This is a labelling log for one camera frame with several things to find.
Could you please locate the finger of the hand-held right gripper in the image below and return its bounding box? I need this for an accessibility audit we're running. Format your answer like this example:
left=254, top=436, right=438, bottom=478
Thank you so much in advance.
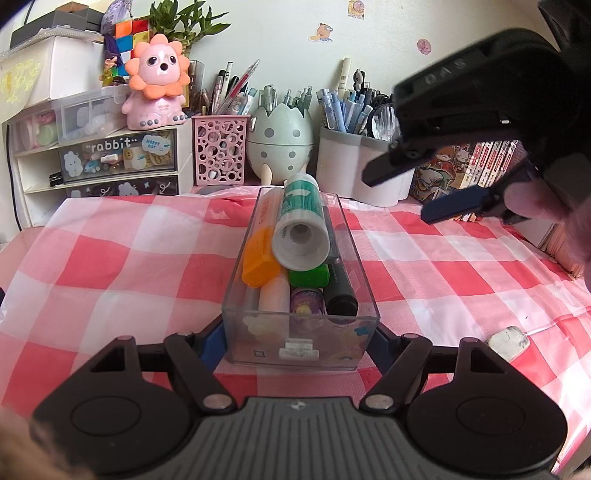
left=362, top=143, right=437, bottom=186
left=422, top=159, right=541, bottom=225

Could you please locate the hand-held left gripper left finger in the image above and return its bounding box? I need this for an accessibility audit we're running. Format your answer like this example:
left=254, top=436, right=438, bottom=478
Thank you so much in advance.
left=90, top=318, right=236, bottom=412

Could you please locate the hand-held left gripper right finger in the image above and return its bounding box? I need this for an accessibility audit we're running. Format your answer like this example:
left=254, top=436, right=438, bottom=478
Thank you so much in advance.
left=360, top=323, right=506, bottom=414

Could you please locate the black grey marker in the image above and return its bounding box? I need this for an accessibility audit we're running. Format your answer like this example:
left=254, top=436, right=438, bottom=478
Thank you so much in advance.
left=321, top=208, right=358, bottom=317

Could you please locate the pink translucent pen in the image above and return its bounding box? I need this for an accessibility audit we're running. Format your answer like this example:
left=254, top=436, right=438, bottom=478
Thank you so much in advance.
left=259, top=272, right=291, bottom=324

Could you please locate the clear plastic box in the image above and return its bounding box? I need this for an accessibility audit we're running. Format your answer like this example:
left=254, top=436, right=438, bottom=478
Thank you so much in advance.
left=222, top=187, right=382, bottom=372

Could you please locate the purple white pen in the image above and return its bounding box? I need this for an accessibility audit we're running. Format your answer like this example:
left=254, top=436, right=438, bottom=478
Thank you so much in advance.
left=290, top=286, right=324, bottom=317

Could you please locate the blue green highlighter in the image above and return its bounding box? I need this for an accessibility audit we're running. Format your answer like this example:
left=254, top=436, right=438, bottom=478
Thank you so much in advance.
left=288, top=265, right=329, bottom=289

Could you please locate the green white glue stick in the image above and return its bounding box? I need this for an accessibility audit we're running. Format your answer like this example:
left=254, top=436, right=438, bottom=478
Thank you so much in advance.
left=271, top=174, right=332, bottom=271

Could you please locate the pink orange highlighter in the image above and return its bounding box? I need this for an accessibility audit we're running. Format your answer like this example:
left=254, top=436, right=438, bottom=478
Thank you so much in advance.
left=241, top=187, right=283, bottom=289

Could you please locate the person's right hand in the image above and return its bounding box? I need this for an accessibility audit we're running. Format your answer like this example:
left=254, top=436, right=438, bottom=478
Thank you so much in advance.
left=503, top=179, right=591, bottom=280

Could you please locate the grey white flower pen holder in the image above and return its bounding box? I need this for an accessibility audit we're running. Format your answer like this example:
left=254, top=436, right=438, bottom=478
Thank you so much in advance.
left=315, top=126, right=416, bottom=208

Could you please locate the comic book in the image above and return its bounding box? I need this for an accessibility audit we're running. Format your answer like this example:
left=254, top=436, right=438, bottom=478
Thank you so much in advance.
left=496, top=140, right=513, bottom=183
left=482, top=141, right=502, bottom=190
left=413, top=143, right=476, bottom=204
left=508, top=138, right=527, bottom=174
left=468, top=142, right=490, bottom=222

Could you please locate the magnifying glass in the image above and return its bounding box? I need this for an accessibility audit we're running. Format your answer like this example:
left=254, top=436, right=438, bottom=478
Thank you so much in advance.
left=369, top=104, right=400, bottom=141

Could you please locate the bunch of blue pens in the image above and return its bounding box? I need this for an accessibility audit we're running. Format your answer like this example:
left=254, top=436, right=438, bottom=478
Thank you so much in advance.
left=316, top=69, right=402, bottom=139

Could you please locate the small white eraser piece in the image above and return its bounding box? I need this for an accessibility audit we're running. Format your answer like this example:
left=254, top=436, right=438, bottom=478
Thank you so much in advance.
left=279, top=339, right=319, bottom=361

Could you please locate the stack of papers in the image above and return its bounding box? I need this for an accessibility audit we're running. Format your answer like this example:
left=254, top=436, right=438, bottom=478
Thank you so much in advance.
left=522, top=217, right=585, bottom=278

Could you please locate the egg shaped pen holder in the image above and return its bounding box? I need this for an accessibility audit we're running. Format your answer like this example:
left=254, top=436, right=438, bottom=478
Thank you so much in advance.
left=247, top=104, right=317, bottom=186

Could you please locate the pink checked tablecloth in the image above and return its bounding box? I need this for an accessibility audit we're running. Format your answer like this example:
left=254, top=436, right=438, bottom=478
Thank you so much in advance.
left=0, top=185, right=591, bottom=476

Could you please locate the bunch of teal pens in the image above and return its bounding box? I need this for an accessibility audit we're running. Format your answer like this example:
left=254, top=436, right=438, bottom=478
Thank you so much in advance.
left=256, top=84, right=315, bottom=116

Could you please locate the pink perforated pen holder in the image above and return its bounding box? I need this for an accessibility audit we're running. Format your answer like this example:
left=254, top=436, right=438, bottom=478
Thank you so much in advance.
left=191, top=114, right=247, bottom=186

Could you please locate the bunch of red black pens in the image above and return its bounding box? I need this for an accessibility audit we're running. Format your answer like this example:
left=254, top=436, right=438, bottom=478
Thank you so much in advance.
left=198, top=58, right=262, bottom=116

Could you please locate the white desk drawer organizer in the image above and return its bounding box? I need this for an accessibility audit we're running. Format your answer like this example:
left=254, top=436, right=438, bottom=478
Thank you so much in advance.
left=2, top=85, right=195, bottom=232

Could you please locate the pink orange lion toy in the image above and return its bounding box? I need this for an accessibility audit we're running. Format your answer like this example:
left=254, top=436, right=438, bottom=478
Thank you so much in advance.
left=121, top=33, right=192, bottom=131

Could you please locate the lucky bamboo plant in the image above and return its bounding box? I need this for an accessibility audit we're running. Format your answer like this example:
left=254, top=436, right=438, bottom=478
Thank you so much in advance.
left=148, top=0, right=222, bottom=51

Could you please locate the colourful puzzle cube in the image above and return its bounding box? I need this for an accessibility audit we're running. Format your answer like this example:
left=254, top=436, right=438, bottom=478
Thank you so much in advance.
left=115, top=17, right=153, bottom=46

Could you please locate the small purple figurine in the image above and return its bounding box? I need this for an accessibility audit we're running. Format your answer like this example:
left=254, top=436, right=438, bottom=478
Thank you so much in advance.
left=102, top=34, right=127, bottom=86

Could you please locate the white box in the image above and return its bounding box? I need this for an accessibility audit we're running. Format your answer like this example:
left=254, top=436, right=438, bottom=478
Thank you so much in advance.
left=0, top=34, right=130, bottom=112

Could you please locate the purple crystal hanging charm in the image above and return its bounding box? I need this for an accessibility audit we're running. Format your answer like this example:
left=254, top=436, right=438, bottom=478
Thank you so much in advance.
left=102, top=0, right=134, bottom=24

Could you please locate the yellow lace doily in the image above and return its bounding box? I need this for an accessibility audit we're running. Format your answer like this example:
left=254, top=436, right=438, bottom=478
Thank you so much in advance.
left=0, top=58, right=44, bottom=104

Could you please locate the dark grey box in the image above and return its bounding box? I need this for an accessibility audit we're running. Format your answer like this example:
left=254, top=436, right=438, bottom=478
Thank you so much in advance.
left=9, top=18, right=105, bottom=47
left=53, top=2, right=105, bottom=26

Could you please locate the black cable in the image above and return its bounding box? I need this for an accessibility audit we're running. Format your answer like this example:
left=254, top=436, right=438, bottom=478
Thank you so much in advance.
left=4, top=120, right=24, bottom=232

